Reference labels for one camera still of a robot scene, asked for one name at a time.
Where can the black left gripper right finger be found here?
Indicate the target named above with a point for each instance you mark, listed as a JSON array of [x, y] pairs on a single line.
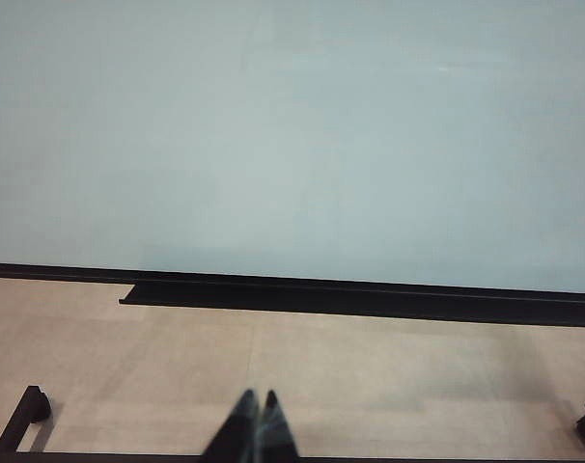
[[277, 434]]

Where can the whiteboard with black frame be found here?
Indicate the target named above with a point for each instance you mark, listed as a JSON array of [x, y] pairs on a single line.
[[283, 144]]

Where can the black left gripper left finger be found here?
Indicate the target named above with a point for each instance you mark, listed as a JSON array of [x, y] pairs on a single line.
[[239, 429]]

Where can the black metal base bar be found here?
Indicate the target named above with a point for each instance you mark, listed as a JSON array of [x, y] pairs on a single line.
[[104, 458]]

